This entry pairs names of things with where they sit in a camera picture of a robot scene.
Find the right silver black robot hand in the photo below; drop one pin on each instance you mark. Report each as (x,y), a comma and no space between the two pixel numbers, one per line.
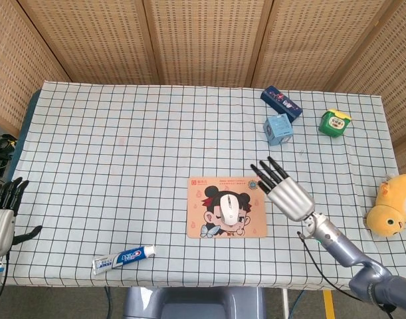
(290,197)

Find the white computer mouse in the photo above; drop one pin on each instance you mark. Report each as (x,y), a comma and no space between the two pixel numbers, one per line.
(230,209)

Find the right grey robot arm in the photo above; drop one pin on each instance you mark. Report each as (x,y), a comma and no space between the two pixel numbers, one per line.
(342,242)

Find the orange cartoon girl mouse pad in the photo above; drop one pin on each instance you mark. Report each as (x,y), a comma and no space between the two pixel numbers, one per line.
(202,212)

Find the light blue small box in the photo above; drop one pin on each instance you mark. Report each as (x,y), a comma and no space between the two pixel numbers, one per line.
(278,130)

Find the black equipment on floor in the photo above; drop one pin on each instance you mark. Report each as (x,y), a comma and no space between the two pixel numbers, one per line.
(1,149)

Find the green yellow-lidded container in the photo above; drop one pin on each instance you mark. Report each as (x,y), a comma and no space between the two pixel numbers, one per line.
(334,123)

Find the dark blue long box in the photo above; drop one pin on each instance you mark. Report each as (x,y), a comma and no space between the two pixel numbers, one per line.
(282,103)

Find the yellow plush toy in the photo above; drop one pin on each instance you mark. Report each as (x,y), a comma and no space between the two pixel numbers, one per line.
(390,206)

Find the white table leg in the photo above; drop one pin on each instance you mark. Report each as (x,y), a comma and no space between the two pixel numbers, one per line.
(284,304)

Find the yellow floor tape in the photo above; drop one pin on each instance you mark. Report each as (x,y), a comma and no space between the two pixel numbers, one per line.
(328,305)

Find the blue white toothpaste tube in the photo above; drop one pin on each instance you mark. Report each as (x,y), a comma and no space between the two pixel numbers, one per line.
(126,257)

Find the grey robot torso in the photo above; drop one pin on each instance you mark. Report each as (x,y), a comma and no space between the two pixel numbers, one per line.
(192,302)

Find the white grid-checked tablecloth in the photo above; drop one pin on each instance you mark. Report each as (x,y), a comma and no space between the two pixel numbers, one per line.
(139,166)

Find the woven bamboo screen panel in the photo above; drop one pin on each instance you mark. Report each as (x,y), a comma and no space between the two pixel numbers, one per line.
(96,36)
(395,66)
(206,36)
(13,66)
(315,40)

